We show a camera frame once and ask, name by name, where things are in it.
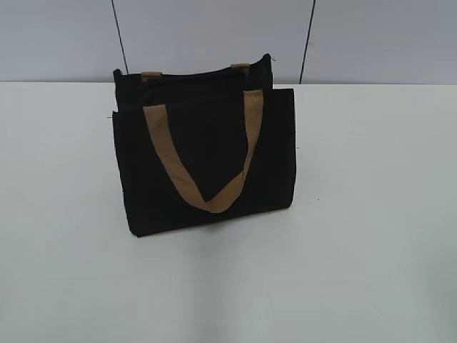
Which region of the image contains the black canvas tote bag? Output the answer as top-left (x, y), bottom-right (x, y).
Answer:
top-left (112, 54), bottom-right (296, 237)

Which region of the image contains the tan front bag handle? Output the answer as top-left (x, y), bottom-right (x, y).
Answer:
top-left (143, 89), bottom-right (263, 213)

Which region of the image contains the tan bag handle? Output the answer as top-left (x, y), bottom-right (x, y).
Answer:
top-left (143, 89), bottom-right (263, 213)
top-left (140, 64), bottom-right (251, 83)

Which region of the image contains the tan rear bag handle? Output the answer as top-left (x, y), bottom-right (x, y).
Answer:
top-left (140, 64), bottom-right (251, 83)

